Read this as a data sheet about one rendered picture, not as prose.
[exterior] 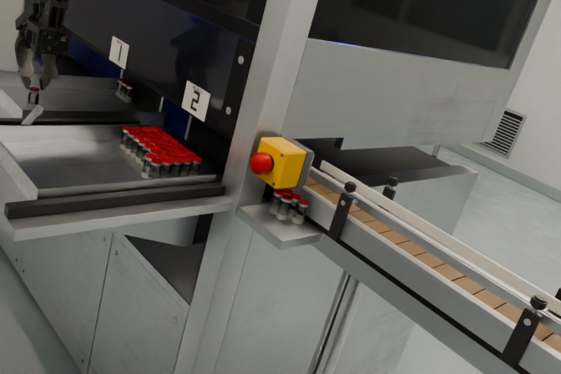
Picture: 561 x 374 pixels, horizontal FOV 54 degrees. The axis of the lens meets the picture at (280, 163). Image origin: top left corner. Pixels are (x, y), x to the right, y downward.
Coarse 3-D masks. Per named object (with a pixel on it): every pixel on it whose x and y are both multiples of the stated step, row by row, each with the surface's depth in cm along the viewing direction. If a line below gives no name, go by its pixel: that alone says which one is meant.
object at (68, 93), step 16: (0, 80) 132; (16, 80) 134; (32, 80) 136; (64, 80) 142; (80, 80) 145; (96, 80) 148; (112, 80) 151; (0, 96) 121; (16, 96) 128; (48, 96) 134; (64, 96) 137; (80, 96) 140; (96, 96) 143; (112, 96) 147; (16, 112) 115; (48, 112) 116; (64, 112) 118; (80, 112) 120; (96, 112) 123; (112, 112) 126; (128, 112) 128; (144, 112) 131; (160, 112) 134
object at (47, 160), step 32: (0, 128) 102; (32, 128) 106; (64, 128) 110; (96, 128) 115; (0, 160) 96; (32, 160) 100; (64, 160) 103; (96, 160) 107; (128, 160) 111; (32, 192) 86; (64, 192) 87; (96, 192) 91
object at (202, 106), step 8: (192, 88) 114; (200, 88) 112; (184, 96) 116; (192, 96) 114; (200, 96) 112; (208, 96) 110; (184, 104) 116; (200, 104) 112; (192, 112) 114; (200, 112) 112
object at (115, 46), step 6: (114, 42) 136; (120, 42) 134; (114, 48) 136; (126, 48) 132; (114, 54) 136; (120, 54) 134; (126, 54) 132; (114, 60) 136; (120, 60) 134; (126, 60) 132; (120, 66) 134
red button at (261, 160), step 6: (252, 156) 97; (258, 156) 95; (264, 156) 95; (252, 162) 96; (258, 162) 95; (264, 162) 95; (270, 162) 96; (252, 168) 96; (258, 168) 95; (264, 168) 95; (270, 168) 96; (258, 174) 96
